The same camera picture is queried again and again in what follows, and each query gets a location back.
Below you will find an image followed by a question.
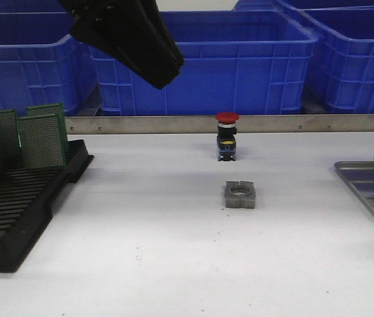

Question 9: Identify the grey metal clamp block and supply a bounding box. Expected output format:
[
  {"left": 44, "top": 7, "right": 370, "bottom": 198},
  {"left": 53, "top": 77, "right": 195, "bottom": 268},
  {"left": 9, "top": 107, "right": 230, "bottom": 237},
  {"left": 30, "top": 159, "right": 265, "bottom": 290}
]
[{"left": 224, "top": 181, "right": 257, "bottom": 209}]

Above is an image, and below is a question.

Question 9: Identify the green perforated circuit board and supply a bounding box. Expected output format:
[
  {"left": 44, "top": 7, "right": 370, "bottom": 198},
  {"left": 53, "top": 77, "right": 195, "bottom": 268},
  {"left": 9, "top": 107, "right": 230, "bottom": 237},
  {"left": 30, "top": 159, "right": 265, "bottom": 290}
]
[
  {"left": 26, "top": 102, "right": 69, "bottom": 153},
  {"left": 17, "top": 114, "right": 66, "bottom": 170}
]

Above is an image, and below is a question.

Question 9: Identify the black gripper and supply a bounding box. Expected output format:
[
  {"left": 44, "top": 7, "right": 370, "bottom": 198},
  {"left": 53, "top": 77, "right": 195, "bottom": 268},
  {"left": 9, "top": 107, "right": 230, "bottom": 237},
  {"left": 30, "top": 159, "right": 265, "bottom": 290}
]
[{"left": 58, "top": 0, "right": 184, "bottom": 89}]

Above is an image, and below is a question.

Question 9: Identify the blue plastic crate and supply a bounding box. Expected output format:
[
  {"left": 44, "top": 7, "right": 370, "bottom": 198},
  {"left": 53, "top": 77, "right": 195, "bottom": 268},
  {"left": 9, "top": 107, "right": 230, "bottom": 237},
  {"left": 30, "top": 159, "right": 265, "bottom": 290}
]
[
  {"left": 90, "top": 10, "right": 316, "bottom": 116},
  {"left": 0, "top": 12, "right": 102, "bottom": 118},
  {"left": 301, "top": 9, "right": 374, "bottom": 114}
]

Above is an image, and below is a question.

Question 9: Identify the centre blue plastic crate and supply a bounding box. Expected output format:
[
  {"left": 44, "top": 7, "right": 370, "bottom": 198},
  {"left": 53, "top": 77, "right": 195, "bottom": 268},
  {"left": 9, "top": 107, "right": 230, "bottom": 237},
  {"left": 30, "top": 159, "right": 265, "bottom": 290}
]
[{"left": 90, "top": 10, "right": 316, "bottom": 116}]

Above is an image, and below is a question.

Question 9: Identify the left rear green circuit board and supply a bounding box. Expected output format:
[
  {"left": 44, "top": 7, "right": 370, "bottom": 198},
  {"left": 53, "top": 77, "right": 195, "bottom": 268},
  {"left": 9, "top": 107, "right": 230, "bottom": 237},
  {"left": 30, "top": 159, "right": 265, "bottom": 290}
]
[{"left": 0, "top": 109, "right": 20, "bottom": 158}]

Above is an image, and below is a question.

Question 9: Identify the steel table edge rail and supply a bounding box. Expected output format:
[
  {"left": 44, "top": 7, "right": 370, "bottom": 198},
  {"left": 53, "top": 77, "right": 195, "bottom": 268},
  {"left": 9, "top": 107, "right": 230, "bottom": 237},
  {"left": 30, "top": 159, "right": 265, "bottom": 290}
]
[{"left": 65, "top": 114, "right": 374, "bottom": 135}]

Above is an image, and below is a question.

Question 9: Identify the rear left blue crate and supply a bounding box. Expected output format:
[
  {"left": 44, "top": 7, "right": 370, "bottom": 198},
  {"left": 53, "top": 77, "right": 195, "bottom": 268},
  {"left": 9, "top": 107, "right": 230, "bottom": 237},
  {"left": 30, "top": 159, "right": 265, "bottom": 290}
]
[{"left": 0, "top": 0, "right": 66, "bottom": 13}]

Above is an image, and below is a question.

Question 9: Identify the left blue plastic crate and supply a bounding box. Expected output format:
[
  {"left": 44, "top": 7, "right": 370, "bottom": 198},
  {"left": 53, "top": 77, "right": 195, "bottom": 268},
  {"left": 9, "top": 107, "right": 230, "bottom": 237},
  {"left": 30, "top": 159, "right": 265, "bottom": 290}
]
[{"left": 0, "top": 12, "right": 102, "bottom": 118}]

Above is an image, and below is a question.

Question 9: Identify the rear right blue crate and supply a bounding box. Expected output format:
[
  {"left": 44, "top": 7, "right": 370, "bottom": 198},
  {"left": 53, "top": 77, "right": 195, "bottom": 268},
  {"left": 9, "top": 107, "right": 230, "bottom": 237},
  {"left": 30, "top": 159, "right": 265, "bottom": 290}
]
[{"left": 233, "top": 0, "right": 374, "bottom": 11}]

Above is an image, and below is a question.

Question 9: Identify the right blue plastic crate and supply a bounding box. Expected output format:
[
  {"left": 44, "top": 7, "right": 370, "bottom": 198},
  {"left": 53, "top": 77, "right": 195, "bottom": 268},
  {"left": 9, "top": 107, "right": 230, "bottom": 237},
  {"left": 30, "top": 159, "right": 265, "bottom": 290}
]
[{"left": 301, "top": 9, "right": 374, "bottom": 114}]

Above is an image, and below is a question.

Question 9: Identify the black slotted board rack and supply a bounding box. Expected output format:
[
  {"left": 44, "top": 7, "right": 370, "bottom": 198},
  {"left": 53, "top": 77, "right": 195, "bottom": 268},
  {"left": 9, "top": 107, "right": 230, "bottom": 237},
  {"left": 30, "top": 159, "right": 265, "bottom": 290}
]
[{"left": 0, "top": 139, "right": 94, "bottom": 273}]

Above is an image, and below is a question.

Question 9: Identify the silver metal tray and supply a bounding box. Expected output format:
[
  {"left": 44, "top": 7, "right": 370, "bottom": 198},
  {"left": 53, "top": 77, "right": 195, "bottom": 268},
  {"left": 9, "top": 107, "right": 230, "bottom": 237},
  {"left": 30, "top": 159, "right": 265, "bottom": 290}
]
[{"left": 334, "top": 161, "right": 374, "bottom": 216}]

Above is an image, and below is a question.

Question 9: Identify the red emergency stop button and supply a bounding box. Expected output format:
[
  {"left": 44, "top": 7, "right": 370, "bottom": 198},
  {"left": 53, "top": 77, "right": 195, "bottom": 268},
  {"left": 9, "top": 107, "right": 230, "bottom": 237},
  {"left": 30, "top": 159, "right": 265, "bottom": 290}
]
[{"left": 215, "top": 112, "right": 239, "bottom": 161}]

